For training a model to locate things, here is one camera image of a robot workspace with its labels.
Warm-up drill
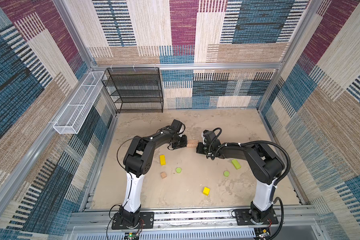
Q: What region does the natural wood block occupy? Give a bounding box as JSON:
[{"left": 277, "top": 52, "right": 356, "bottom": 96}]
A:
[
  {"left": 188, "top": 140, "right": 198, "bottom": 145},
  {"left": 187, "top": 143, "right": 198, "bottom": 148}
]

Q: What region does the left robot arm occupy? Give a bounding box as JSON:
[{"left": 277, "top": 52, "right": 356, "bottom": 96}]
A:
[{"left": 119, "top": 120, "right": 187, "bottom": 227}]

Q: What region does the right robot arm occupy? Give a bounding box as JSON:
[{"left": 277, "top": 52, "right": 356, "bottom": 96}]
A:
[{"left": 197, "top": 128, "right": 291, "bottom": 225}]

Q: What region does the yellow rectangular block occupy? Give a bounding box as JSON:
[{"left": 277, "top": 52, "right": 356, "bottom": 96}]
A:
[{"left": 160, "top": 155, "right": 166, "bottom": 166}]

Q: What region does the green rectangular block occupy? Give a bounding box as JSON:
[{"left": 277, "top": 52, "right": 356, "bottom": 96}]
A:
[{"left": 231, "top": 159, "right": 242, "bottom": 170}]

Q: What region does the yellow cube block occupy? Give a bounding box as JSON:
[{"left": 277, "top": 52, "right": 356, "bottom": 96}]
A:
[{"left": 202, "top": 187, "right": 211, "bottom": 196}]

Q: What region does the black wire shelf rack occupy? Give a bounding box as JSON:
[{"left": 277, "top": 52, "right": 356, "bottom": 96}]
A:
[{"left": 103, "top": 67, "right": 164, "bottom": 114}]

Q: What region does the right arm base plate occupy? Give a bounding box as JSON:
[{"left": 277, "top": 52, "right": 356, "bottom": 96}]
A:
[{"left": 232, "top": 208, "right": 279, "bottom": 226}]

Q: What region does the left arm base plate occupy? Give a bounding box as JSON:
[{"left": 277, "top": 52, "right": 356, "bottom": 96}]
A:
[{"left": 111, "top": 212, "right": 155, "bottom": 230}]

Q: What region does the white wire mesh basket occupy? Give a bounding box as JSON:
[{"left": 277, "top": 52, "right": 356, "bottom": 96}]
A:
[{"left": 53, "top": 72, "right": 105, "bottom": 135}]

